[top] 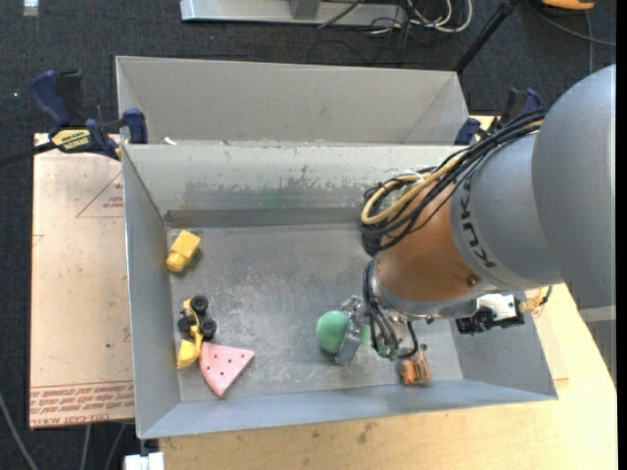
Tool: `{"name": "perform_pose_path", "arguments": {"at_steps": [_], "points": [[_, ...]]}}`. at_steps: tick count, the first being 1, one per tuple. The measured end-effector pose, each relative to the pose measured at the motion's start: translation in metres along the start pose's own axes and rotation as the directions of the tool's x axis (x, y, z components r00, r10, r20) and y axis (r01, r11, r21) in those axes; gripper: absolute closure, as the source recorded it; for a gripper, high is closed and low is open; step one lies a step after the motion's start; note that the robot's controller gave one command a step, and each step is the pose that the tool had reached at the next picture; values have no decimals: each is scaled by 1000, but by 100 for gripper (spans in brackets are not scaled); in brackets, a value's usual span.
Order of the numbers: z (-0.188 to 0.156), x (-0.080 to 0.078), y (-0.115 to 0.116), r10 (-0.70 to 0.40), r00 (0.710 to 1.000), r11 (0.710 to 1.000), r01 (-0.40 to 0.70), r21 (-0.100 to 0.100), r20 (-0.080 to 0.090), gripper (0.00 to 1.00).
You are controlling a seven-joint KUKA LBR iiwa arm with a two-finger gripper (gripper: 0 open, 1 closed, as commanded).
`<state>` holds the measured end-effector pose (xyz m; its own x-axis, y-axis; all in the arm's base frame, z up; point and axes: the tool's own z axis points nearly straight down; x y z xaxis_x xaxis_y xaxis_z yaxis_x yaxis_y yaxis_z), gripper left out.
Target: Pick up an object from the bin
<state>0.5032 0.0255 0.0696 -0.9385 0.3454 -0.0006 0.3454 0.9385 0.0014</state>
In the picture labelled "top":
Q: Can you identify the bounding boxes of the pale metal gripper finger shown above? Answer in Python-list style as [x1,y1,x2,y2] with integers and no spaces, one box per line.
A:
[334,321,365,367]
[340,296,366,324]

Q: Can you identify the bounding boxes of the green foam ball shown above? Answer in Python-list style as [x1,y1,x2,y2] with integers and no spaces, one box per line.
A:
[314,309,372,357]

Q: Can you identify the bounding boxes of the small orange toy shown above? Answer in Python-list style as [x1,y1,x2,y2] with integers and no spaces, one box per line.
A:
[396,354,433,387]

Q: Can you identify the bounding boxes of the grey metal bin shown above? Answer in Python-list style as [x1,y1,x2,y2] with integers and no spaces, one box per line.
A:
[115,55,559,441]

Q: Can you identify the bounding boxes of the pink triangular sponge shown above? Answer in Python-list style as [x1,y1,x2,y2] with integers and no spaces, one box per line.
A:
[198,342,256,400]

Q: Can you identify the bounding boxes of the yellow toy truck black wheels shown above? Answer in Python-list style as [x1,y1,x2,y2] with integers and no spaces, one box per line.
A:
[175,295,218,371]

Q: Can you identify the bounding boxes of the yellow toy block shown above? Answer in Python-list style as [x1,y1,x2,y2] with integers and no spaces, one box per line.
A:
[165,229,203,274]

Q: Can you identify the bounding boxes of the brown cardboard board red print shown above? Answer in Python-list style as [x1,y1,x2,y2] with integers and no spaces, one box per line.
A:
[28,132,136,431]

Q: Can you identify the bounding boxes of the black cylinder on white bracket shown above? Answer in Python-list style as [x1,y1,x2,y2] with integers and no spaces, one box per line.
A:
[455,293,526,336]

